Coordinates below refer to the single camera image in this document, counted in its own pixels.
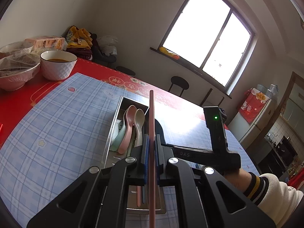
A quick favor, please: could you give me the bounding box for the green spoon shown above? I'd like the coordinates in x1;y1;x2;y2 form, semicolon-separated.
110;120;126;151

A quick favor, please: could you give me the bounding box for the pink spoon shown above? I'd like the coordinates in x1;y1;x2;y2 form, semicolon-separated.
117;105;137;154

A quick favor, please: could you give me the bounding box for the beige spoon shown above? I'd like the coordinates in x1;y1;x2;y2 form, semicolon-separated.
135;109;145;147

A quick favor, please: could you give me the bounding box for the blue chopstick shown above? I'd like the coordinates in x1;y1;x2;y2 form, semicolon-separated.
141;186;146;204

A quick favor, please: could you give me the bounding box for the white sleeve forearm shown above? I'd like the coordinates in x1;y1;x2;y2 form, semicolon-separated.
237;170;303;227

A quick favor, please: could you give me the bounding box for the person's right hand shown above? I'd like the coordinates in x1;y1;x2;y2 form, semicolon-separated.
224;169;252;193

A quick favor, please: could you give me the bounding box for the white refrigerator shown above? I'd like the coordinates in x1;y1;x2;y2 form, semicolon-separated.
228;99;277;149

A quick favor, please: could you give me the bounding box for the steel utensil tray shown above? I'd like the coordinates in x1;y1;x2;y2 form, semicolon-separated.
100;96;167;215

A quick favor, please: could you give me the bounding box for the red cloth on refrigerator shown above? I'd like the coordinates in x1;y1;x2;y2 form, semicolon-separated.
239;88;269;124

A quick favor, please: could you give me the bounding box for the blue plaid table mat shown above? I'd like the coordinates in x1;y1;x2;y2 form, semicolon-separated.
0;72;261;228

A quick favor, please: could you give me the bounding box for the black round stool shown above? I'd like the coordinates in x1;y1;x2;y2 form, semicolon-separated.
168;76;190;97

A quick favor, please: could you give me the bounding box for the window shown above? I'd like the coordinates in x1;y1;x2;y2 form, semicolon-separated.
155;0;255;95

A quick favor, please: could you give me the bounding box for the red table cover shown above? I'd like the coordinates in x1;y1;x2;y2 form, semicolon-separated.
0;57;238;148

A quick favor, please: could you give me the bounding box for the yellow item on sill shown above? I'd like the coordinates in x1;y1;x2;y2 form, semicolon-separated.
159;47;180;60

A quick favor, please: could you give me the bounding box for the black waste bin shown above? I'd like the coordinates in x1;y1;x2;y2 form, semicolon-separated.
115;66;135;77

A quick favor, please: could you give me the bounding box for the white ceramic bowl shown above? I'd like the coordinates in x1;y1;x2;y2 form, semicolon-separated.
40;50;77;81

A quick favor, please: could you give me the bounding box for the plastic covered pink bowl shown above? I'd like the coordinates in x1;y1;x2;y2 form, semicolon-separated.
1;53;40;91

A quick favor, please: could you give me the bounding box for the yellow clothes pile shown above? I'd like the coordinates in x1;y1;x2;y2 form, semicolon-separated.
65;25;93;61

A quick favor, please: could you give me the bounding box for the white plastic bag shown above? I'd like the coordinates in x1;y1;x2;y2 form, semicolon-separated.
97;36;118;56

